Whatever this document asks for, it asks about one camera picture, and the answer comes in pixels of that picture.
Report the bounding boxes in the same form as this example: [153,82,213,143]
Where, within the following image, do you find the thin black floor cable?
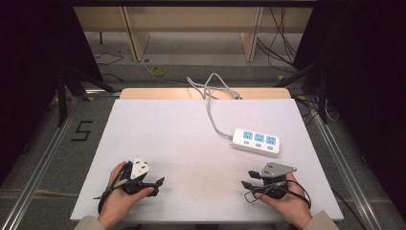
[93,51,125,82]

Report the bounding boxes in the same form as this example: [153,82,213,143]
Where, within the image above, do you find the metal floor rail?
[0,94,84,230]
[308,106,386,230]

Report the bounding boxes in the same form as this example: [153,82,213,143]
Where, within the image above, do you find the beige wooden shelf unit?
[73,6,314,63]

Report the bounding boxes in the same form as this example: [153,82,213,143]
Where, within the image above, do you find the grey power strip cable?
[186,72,243,141]

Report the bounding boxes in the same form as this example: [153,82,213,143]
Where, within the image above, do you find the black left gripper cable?
[93,160,133,215]

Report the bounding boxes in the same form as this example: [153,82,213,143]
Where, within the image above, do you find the white power strip blue sockets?
[230,127,282,158]

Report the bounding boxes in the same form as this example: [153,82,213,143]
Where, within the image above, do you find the person's left hand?
[98,160,155,230]

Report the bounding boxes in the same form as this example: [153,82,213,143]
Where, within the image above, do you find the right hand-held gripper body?
[259,161,298,200]

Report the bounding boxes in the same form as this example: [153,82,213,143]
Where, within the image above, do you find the wooden table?
[119,87,292,101]

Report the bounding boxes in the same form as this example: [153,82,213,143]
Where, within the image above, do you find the person's right hand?
[254,172,313,230]

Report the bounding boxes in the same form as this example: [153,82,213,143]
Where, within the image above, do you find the bundle of black floor cables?
[256,7,299,71]

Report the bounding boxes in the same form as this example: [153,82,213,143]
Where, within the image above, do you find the black curtain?
[0,0,103,188]
[291,0,406,221]

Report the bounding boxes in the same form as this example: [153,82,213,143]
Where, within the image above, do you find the white table mat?
[69,98,345,223]

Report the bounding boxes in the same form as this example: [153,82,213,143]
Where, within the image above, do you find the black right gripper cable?
[243,179,312,209]

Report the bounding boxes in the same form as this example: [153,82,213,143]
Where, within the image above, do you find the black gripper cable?
[243,179,312,209]
[93,160,133,215]

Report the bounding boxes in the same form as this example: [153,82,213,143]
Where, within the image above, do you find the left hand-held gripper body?
[122,155,160,197]

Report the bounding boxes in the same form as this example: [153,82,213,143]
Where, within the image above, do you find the black tripod stand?
[273,58,330,126]
[56,66,117,128]

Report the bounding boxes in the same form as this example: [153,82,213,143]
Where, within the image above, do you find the yellow tape roll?
[150,65,168,78]

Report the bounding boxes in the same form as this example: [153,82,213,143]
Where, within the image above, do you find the thin white floor cable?
[140,57,192,88]

